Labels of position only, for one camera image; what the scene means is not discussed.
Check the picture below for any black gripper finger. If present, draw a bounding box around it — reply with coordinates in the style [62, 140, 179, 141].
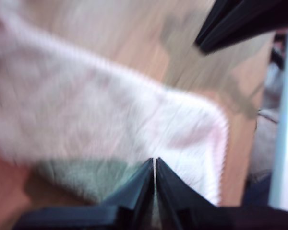
[194, 0, 245, 48]
[156, 157, 217, 230]
[199, 0, 288, 55]
[102, 158, 155, 230]

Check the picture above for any white and mint tea towel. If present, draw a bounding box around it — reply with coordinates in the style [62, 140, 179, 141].
[0, 0, 230, 207]

